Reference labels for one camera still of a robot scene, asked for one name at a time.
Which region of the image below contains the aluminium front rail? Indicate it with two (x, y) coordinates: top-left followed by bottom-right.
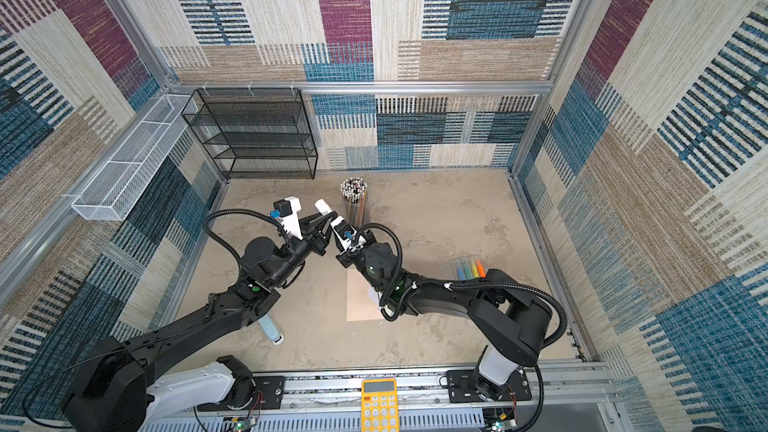
(137, 364), (613, 432)

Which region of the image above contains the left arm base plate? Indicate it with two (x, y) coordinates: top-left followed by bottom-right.
(196, 375), (285, 413)

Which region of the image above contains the black wire mesh shelf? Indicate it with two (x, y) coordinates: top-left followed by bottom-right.
(181, 88), (318, 180)

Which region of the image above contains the white glue stick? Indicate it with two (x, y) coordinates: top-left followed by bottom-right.
(315, 199), (338, 229)

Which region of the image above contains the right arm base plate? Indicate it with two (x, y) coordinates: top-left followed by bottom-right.
(441, 369), (532, 403)

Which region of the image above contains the highlighter marker pack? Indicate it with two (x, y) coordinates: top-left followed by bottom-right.
(451, 256), (486, 280)

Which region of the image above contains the yellow calculator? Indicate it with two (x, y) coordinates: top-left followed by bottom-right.
(361, 377), (400, 432)

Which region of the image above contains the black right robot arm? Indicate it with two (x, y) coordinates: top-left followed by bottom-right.
(327, 219), (568, 401)

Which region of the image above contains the pink paper envelope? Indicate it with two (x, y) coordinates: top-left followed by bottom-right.
(346, 268), (382, 322)

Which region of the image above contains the pencil holder cup with pencils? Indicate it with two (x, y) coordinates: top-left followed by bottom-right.
(340, 177), (368, 228)

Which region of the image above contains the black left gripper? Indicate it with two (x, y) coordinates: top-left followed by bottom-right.
(269, 211), (334, 291)

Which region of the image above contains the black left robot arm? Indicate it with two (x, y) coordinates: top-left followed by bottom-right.
(21, 197), (339, 431)

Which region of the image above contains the pink lined letter paper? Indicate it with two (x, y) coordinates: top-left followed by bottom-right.
(367, 288), (380, 306)

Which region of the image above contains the white wire mesh basket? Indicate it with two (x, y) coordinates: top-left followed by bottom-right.
(72, 94), (189, 222)

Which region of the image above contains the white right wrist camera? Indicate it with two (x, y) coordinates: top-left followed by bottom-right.
(331, 216), (359, 253)

